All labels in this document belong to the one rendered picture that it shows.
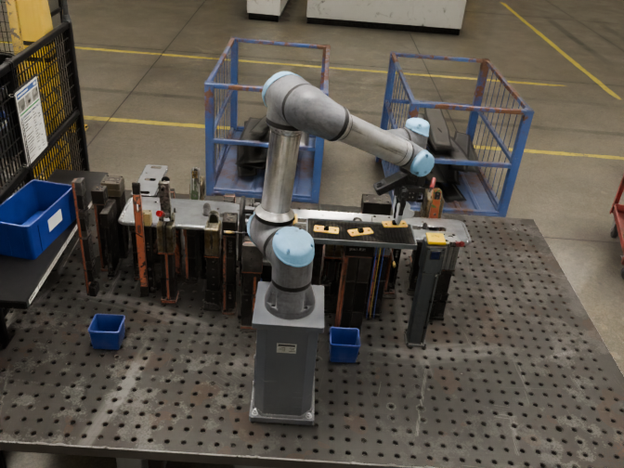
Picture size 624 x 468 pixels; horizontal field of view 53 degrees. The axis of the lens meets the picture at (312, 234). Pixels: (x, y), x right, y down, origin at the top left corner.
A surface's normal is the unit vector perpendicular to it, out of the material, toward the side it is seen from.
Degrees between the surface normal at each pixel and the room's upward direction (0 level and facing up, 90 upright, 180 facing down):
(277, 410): 90
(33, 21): 90
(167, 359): 0
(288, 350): 90
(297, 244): 7
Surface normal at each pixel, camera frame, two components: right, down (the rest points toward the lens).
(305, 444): 0.07, -0.85
